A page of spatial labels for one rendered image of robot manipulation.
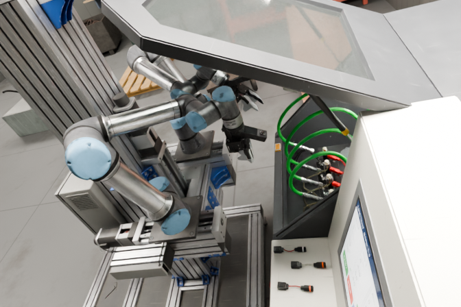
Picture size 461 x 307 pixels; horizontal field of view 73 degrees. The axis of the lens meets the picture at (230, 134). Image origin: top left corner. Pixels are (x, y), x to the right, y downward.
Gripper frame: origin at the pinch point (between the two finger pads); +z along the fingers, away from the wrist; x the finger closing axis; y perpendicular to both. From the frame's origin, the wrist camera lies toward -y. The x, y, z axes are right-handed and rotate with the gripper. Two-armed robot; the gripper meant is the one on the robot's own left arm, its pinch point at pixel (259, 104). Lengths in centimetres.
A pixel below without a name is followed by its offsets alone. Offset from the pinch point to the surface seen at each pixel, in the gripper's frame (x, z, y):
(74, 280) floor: 24, -27, 231
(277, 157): -8.8, 25.3, 23.5
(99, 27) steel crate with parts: -433, -376, 347
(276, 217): 27, 36, 24
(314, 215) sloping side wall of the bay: 39, 39, 0
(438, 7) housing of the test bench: -25, 30, -69
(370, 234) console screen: 70, 35, -31
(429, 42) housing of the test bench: 3, 30, -60
